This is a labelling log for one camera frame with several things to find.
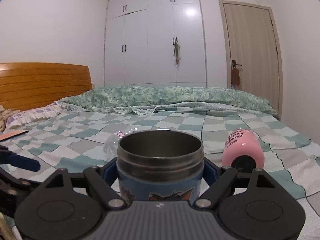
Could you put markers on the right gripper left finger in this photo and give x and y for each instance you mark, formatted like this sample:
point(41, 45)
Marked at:
point(69, 205)

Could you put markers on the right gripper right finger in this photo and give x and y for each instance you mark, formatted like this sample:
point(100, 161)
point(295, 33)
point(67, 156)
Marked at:
point(248, 205)

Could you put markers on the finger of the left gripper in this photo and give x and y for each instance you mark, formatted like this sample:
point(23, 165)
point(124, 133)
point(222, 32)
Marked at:
point(19, 196)
point(16, 160)

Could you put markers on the blue cartoon cup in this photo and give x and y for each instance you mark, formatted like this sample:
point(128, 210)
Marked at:
point(160, 165)

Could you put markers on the pink cup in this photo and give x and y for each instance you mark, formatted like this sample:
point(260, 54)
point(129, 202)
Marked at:
point(243, 151)

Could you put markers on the clear glass cup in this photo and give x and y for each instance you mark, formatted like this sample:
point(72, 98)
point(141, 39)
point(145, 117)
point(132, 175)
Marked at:
point(111, 145)

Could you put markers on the pink notebook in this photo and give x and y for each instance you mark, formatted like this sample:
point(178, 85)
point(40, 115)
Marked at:
point(12, 134)

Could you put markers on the purple floral pillow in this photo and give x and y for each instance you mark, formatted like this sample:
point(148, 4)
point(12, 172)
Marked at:
point(25, 117)

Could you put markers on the beige crumpled cloth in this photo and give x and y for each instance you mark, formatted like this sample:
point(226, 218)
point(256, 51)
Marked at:
point(4, 115)

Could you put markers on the checkered bed sheet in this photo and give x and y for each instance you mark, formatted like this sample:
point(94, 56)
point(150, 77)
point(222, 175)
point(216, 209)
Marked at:
point(76, 140)

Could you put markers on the wooden headboard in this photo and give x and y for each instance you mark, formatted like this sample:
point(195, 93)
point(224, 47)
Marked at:
point(28, 85)

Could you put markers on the green floral quilt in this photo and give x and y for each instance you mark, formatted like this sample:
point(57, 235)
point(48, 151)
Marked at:
point(146, 100)

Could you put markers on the beige wooden door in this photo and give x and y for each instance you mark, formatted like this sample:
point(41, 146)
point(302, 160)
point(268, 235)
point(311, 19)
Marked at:
point(251, 39)

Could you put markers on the white wardrobe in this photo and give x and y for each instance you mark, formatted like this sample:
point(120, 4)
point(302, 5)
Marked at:
point(138, 43)

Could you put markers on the black door handle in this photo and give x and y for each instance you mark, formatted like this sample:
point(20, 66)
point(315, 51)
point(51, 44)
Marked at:
point(234, 64)

